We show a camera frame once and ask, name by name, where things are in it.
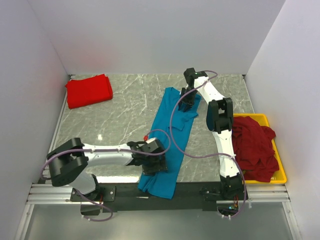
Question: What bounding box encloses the blue t shirt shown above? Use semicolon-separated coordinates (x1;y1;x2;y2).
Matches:
138;87;202;200

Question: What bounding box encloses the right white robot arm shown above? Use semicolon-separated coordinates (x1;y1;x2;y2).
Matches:
177;67;243;193

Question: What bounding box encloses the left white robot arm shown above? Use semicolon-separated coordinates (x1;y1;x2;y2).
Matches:
47;137;168;195

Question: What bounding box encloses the black base beam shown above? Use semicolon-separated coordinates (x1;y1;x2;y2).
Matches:
69;182;251;216

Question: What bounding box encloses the yellow plastic bin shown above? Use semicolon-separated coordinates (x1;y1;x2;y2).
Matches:
233;113;287;185

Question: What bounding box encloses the dark red t shirt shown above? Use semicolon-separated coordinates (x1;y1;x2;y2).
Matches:
232;116;279;183

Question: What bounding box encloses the folded red t shirt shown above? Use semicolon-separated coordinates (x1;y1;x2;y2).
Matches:
65;74;113;109

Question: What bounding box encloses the aluminium frame rail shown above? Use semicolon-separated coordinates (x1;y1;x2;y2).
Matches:
26;184;291;205

